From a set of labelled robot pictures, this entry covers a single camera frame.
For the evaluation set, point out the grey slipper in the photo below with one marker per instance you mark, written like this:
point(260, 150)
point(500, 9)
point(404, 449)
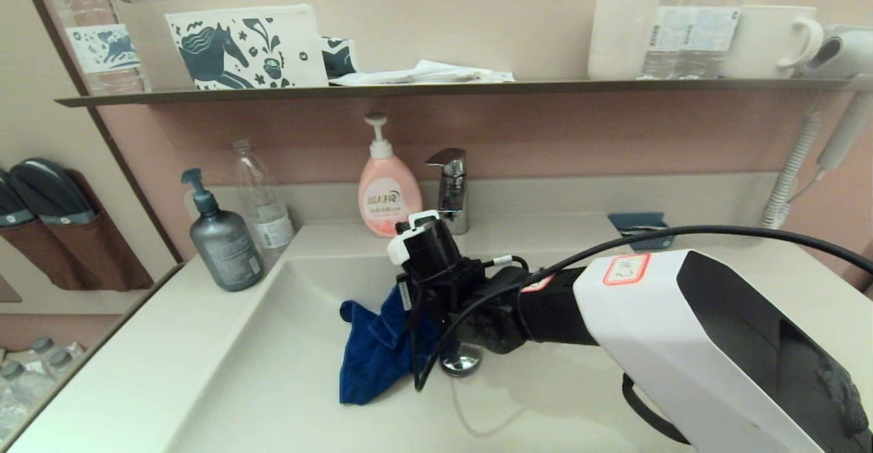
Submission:
point(12, 207)
point(51, 194)

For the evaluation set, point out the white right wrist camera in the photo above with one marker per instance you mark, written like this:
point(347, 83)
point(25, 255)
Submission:
point(397, 252)

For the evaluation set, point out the horse label water bottle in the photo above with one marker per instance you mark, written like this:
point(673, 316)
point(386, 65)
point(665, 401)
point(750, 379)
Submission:
point(102, 50)

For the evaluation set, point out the white toiletry packets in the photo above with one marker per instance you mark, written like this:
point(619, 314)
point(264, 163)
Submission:
point(436, 73)

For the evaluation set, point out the clear empty plastic bottle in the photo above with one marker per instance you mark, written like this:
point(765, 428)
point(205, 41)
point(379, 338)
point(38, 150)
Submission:
point(262, 214)

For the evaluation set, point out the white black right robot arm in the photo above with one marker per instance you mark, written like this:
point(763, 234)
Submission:
point(682, 337)

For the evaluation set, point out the horse print pouch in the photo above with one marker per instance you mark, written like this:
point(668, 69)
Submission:
point(235, 49)

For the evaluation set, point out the grey pump dispenser bottle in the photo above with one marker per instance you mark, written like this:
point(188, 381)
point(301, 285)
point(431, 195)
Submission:
point(225, 252)

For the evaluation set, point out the chrome faucet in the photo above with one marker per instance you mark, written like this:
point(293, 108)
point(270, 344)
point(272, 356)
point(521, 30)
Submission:
point(453, 194)

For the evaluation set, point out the grey capped water bottle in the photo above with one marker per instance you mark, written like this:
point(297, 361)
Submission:
point(61, 361)
point(20, 391)
point(44, 347)

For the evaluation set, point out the thin white packet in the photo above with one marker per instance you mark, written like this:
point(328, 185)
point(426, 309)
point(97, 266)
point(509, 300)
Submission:
point(641, 229)

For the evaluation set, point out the white ceramic sink basin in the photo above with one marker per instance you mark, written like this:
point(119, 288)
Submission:
point(239, 385)

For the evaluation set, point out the blue soap tray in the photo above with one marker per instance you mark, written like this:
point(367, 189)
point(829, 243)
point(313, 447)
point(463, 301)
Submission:
point(634, 221)

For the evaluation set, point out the white ceramic mug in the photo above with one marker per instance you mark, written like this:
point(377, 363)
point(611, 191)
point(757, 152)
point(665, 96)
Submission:
point(760, 40)

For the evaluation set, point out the grey wall shelf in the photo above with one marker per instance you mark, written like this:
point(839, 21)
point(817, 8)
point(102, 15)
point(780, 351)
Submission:
point(409, 90)

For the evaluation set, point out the small patterned pouch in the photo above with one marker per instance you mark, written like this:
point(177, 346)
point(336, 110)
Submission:
point(339, 57)

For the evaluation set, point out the white label water bottle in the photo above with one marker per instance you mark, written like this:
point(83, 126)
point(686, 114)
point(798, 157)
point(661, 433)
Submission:
point(670, 35)
point(716, 35)

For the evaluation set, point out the brown slipper holder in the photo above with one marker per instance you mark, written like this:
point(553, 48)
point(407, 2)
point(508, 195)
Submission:
point(89, 255)

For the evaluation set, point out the chrome drain stopper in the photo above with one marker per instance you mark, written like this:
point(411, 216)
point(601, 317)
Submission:
point(464, 366)

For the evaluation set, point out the pink soap pump bottle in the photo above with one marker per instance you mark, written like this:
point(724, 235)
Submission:
point(390, 197)

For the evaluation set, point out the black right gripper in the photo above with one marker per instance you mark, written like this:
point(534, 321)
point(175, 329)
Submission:
point(443, 282)

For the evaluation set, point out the white hair dryer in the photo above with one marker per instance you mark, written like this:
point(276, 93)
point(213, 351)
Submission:
point(846, 50)

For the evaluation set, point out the blue microfiber towel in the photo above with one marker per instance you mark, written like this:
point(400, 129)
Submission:
point(375, 357)

